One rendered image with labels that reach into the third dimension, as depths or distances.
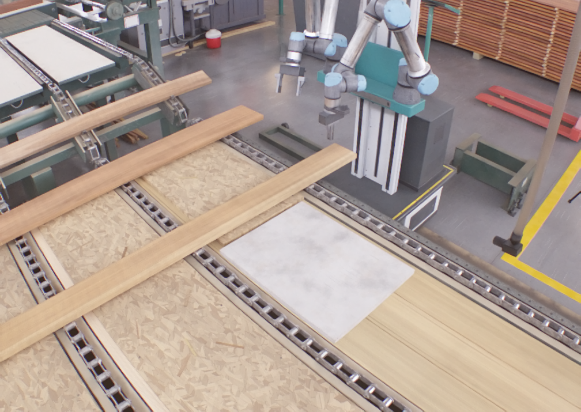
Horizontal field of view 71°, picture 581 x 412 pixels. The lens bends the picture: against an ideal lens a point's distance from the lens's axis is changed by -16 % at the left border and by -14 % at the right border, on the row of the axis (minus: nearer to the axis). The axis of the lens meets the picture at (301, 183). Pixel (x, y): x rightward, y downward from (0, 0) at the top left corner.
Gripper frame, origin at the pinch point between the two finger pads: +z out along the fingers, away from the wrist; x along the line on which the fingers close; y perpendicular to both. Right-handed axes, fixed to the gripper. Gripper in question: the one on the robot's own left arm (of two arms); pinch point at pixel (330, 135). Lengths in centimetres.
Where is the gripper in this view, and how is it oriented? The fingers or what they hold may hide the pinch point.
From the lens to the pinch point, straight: 226.4
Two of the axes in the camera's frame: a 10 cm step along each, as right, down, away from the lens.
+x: -7.1, 4.0, -5.8
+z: -0.1, 8.2, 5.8
